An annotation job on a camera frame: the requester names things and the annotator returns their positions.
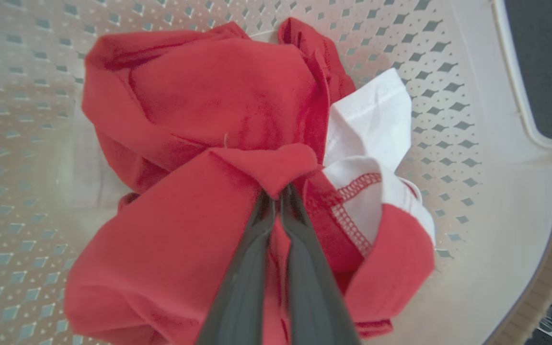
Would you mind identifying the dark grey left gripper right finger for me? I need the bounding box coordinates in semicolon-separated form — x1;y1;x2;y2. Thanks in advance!
278;184;362;345

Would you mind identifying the cream perforated laundry basket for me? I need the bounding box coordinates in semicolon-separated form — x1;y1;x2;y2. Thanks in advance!
0;0;552;345

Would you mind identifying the red and white garment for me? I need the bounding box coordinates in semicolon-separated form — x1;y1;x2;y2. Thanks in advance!
63;17;437;345

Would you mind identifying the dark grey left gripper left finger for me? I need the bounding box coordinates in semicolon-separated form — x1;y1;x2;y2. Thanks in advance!
195;189;277;345

